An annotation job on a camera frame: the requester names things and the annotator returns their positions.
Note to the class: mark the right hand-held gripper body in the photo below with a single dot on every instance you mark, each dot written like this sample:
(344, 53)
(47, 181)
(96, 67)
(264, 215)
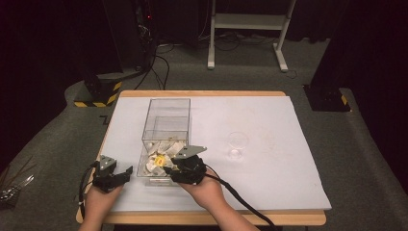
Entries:
(191, 166)

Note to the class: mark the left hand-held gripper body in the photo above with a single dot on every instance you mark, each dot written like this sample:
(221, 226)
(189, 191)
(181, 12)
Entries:
(106, 174)

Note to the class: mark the yellow and white packet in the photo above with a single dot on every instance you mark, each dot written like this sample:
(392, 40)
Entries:
(159, 160)

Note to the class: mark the clear plastic drawer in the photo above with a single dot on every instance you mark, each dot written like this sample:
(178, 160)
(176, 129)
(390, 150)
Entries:
(149, 150)

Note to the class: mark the clear plastic drawer case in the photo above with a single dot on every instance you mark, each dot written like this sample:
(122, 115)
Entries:
(166, 118)

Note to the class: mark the person's left hand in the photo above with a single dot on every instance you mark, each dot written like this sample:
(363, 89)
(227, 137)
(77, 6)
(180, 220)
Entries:
(99, 202)

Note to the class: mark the person's right hand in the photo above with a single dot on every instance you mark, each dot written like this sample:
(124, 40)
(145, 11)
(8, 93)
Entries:
(203, 192)

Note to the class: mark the pile of white packets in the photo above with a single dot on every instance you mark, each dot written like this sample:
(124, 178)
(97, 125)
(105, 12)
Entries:
(152, 157)

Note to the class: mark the clear plastic cup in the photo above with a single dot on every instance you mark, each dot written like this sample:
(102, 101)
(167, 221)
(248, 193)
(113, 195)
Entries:
(237, 141)

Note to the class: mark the white table mat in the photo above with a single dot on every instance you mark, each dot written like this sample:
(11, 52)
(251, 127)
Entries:
(272, 179)

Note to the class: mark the yellow striped black stand base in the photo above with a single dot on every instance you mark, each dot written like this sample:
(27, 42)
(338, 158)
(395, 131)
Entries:
(101, 91)

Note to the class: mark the shiny clear plastic object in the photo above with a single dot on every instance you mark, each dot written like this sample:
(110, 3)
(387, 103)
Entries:
(14, 187)

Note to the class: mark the black equipment rack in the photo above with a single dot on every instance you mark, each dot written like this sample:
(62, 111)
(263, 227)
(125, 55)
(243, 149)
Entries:
(131, 35)

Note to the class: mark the white metal stand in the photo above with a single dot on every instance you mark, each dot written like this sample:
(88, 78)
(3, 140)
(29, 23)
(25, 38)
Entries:
(247, 20)

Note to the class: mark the black curtain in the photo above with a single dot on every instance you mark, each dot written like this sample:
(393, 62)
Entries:
(365, 41)

